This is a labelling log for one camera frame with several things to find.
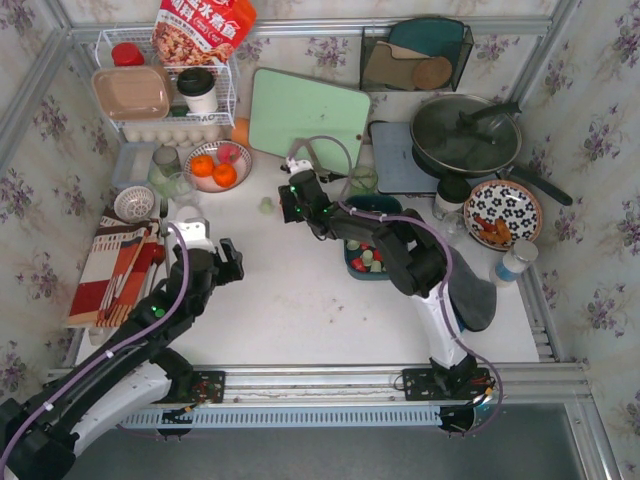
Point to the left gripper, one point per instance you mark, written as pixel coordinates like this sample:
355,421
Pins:
220,265

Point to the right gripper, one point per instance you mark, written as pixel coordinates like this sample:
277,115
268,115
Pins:
292,205

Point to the green coffee capsule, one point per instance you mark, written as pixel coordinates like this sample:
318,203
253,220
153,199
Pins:
266,206
376,267
367,258
353,245

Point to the red coffee capsule bottom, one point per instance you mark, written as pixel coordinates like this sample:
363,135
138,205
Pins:
358,265

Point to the teal plastic storage basket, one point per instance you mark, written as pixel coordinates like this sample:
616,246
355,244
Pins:
376,204

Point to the blue cloth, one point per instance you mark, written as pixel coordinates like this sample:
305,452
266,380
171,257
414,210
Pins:
474,300

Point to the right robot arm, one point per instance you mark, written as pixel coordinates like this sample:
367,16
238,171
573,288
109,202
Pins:
418,263

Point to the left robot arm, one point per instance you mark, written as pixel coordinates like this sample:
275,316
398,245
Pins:
42,437

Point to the white coffee cup black lid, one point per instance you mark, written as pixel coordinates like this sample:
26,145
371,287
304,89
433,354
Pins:
197,86

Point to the metal cutting board stand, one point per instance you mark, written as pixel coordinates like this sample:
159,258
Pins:
301,156

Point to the green glass cup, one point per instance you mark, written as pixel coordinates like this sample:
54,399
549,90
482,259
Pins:
363,180

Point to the metal fork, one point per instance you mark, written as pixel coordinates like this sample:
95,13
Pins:
163,214

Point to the patterned fruit bowl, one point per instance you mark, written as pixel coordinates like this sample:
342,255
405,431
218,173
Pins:
243,167

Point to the orange mandarin right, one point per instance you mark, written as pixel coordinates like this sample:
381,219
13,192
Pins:
225,175

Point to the orange mandarin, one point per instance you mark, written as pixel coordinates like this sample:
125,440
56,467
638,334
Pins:
225,175
202,166

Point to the clear drinking glass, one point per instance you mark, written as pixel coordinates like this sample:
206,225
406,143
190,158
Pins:
181,188

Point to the striped orange kitchen towel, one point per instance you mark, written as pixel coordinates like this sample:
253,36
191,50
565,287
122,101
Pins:
88,305

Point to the mint green cutting board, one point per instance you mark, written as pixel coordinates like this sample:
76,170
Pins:
286,107

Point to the white strainer bowl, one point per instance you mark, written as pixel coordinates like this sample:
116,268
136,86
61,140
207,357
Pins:
134,204

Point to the pink peach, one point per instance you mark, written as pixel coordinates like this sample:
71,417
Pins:
228,153

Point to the orange cup behind board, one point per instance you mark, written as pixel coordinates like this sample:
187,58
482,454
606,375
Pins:
240,132

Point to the grey induction cooker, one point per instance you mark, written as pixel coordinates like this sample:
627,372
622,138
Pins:
397,171

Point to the orange mandarin left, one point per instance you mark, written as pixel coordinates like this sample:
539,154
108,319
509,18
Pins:
202,166

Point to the green tinted glass jar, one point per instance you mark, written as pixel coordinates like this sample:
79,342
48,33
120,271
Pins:
165,163

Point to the clear lidded food container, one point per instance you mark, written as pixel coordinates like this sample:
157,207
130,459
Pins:
133,165

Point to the white egg tray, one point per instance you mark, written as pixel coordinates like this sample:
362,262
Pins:
188,136

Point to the black lidded white jar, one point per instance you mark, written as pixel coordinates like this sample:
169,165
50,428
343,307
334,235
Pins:
451,194

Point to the small clear wine glass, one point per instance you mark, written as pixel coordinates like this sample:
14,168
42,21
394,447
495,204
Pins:
454,225

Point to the black wok with glass lid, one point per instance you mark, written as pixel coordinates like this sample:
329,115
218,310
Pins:
472,137

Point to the round cork coaster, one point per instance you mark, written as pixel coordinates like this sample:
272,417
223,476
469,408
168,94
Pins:
432,73

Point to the pink plastic container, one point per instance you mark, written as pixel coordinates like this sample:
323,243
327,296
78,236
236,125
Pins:
139,93

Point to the black mesh organizer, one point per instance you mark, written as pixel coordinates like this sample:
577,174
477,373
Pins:
384,66

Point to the blue floral plate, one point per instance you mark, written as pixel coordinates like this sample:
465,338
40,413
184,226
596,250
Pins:
509,201

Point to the fried food on plate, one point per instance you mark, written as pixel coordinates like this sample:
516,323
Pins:
496,234

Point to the red snack bag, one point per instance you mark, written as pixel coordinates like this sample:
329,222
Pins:
201,32

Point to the teal plate in organizer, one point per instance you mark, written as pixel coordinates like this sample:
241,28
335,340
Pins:
431,36

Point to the white wire rack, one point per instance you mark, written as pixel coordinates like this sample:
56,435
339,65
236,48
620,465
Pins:
226,75

